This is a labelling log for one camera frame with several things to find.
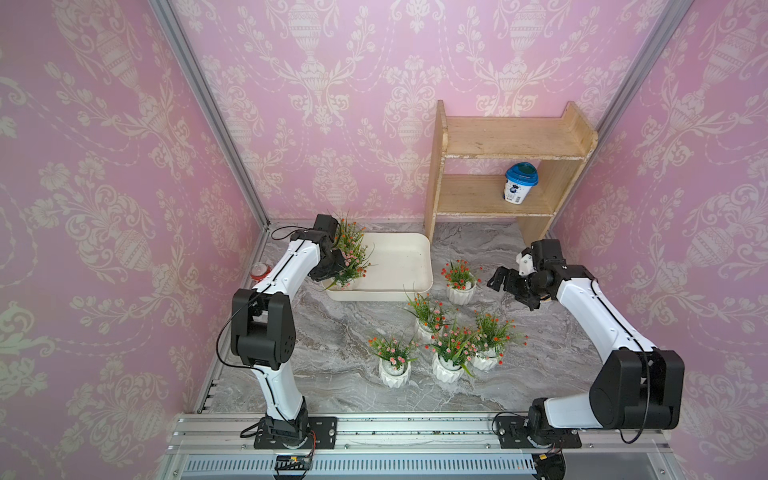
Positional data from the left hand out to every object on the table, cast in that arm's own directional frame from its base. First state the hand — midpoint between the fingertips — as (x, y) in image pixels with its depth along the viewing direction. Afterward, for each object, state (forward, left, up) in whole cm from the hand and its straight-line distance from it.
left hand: (337, 272), depth 93 cm
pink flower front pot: (-29, -18, +4) cm, 34 cm away
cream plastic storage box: (+10, -21, -11) cm, 26 cm away
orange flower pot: (-22, -43, +4) cm, 49 cm away
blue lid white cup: (+22, -56, +21) cm, 64 cm away
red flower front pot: (-26, -32, +4) cm, 42 cm away
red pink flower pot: (-14, -29, -2) cm, 32 cm away
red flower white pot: (-6, -37, +3) cm, 38 cm away
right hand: (-7, -50, +3) cm, 50 cm away
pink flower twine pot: (-4, -4, +3) cm, 6 cm away
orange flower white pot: (+4, -5, +7) cm, 10 cm away
